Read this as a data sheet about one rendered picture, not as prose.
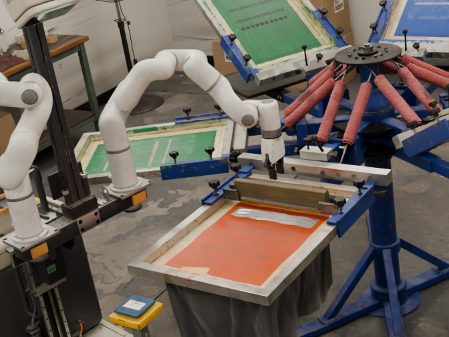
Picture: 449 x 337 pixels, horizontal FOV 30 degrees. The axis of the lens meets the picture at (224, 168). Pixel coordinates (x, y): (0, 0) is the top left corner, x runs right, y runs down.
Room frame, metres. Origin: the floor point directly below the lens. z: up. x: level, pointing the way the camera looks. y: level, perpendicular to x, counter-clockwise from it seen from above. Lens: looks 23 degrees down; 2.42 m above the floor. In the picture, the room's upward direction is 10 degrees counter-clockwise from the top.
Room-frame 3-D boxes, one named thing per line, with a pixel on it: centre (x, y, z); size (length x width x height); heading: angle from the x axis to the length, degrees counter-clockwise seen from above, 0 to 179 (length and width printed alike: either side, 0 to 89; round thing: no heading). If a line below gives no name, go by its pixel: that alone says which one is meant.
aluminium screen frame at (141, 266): (2.74, -0.07, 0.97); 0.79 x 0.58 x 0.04; 143
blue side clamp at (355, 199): (2.76, -0.44, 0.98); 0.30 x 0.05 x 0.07; 143
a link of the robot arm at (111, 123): (2.97, 0.38, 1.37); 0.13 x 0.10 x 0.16; 174
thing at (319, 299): (2.57, -0.20, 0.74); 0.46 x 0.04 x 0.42; 143
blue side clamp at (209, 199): (3.10, 0.00, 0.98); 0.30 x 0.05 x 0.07; 143
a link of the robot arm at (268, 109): (2.92, -0.16, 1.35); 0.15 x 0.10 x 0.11; 84
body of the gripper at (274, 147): (2.90, -0.19, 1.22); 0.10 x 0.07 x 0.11; 142
